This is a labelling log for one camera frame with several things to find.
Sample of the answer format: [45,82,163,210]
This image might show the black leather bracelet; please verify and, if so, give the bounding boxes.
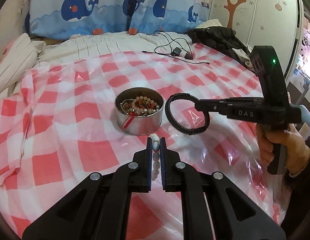
[165,93,211,136]

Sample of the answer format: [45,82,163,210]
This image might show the white pearl bead bracelet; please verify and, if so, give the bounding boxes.
[149,133,161,182]

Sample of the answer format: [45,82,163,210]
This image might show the red string bracelet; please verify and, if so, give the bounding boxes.
[121,102,141,131]

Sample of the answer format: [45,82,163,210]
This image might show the pink bead bracelet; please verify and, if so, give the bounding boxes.
[127,95,161,117]

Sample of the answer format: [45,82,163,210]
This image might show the person's right hand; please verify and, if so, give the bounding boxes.
[255,124,310,176]

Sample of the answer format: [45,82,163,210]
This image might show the black jacket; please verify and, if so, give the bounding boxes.
[187,26,250,66]

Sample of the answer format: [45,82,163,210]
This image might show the red white checkered plastic cloth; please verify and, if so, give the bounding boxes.
[0,45,288,236]

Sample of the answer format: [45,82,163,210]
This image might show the round silver metal tin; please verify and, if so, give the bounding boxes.
[114,87,165,136]

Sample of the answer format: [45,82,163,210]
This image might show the blue whale pillow right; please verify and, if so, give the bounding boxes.
[128,0,211,35]

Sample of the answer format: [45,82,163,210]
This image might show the blue whale pillow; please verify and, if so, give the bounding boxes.
[24,0,145,40]
[128,0,211,35]

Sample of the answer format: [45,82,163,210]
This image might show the white striped bedsheet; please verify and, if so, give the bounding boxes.
[37,31,192,64]

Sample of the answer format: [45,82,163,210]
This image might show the white striped blanket roll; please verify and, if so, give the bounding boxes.
[0,33,47,94]

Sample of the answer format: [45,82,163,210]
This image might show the blue whale pillow left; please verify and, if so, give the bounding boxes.
[24,0,145,40]

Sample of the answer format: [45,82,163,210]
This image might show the black cable with adapter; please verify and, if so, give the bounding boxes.
[141,30,211,65]

